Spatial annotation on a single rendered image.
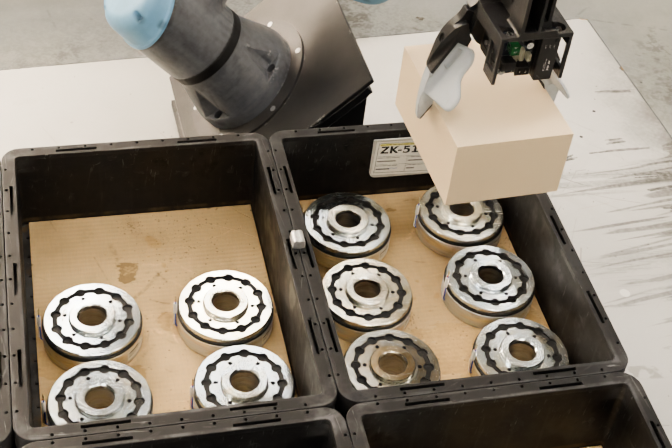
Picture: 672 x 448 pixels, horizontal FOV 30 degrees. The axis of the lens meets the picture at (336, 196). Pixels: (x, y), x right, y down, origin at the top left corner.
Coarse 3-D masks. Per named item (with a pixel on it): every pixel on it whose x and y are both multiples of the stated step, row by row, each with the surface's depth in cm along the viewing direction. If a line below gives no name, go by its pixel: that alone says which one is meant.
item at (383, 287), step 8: (352, 280) 138; (360, 280) 139; (368, 280) 139; (376, 280) 139; (384, 280) 139; (352, 288) 138; (384, 288) 138; (352, 296) 137; (360, 296) 137; (376, 296) 137; (384, 296) 137; (360, 304) 136; (368, 304) 136; (376, 304) 136
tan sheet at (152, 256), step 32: (32, 224) 145; (64, 224) 146; (96, 224) 146; (128, 224) 147; (160, 224) 147; (192, 224) 148; (224, 224) 148; (32, 256) 141; (64, 256) 142; (96, 256) 142; (128, 256) 143; (160, 256) 143; (192, 256) 144; (224, 256) 144; (256, 256) 145; (64, 288) 138; (128, 288) 139; (160, 288) 140; (160, 320) 136; (160, 352) 133; (192, 352) 134; (160, 384) 130
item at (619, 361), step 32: (320, 128) 147; (352, 128) 148; (384, 128) 148; (288, 192) 139; (576, 256) 136; (320, 288) 128; (320, 320) 125; (608, 320) 129; (416, 384) 120; (448, 384) 121; (480, 384) 121; (512, 384) 122
